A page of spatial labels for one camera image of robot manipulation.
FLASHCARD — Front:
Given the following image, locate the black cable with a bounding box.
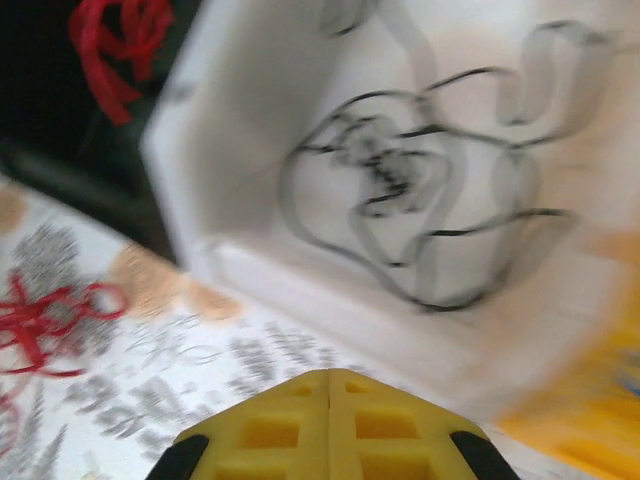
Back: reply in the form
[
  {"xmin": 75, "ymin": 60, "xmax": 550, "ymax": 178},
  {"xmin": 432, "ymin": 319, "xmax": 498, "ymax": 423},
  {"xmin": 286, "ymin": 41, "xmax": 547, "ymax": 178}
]
[
  {"xmin": 499, "ymin": 19, "xmax": 619, "ymax": 141},
  {"xmin": 277, "ymin": 64, "xmax": 581, "ymax": 314}
]

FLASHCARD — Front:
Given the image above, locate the white plastic bin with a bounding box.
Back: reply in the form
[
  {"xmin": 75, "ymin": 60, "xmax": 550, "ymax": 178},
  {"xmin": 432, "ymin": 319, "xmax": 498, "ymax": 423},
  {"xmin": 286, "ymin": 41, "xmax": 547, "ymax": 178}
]
[{"xmin": 139, "ymin": 0, "xmax": 631, "ymax": 426}]

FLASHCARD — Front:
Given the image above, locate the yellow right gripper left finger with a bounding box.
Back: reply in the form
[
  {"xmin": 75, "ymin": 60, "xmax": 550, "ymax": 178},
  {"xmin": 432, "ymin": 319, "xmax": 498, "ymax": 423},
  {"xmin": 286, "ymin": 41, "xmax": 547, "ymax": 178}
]
[{"xmin": 144, "ymin": 368, "xmax": 329, "ymax": 480}]

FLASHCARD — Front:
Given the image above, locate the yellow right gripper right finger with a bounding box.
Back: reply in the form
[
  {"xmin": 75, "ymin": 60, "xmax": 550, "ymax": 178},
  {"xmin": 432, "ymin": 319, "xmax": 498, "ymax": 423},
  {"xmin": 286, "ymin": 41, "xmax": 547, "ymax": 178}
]
[{"xmin": 328, "ymin": 368, "xmax": 521, "ymax": 480}]

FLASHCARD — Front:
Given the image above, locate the floral patterned tablecloth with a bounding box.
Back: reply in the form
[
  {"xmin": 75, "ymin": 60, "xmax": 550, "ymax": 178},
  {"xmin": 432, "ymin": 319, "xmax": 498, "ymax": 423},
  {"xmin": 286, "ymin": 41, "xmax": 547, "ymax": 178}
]
[{"xmin": 0, "ymin": 172, "xmax": 551, "ymax": 480}]

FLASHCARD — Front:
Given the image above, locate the red cable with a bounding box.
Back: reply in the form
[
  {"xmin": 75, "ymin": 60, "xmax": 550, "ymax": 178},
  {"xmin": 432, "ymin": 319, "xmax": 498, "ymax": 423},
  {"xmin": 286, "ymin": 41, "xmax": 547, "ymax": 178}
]
[
  {"xmin": 67, "ymin": 0, "xmax": 176, "ymax": 126},
  {"xmin": 0, "ymin": 272, "xmax": 129, "ymax": 416}
]

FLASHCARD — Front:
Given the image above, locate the black plastic bin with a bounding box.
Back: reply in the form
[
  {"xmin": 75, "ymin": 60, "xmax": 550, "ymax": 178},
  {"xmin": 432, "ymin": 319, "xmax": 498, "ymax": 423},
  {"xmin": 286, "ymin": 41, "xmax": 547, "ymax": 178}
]
[{"xmin": 0, "ymin": 0, "xmax": 211, "ymax": 266}]

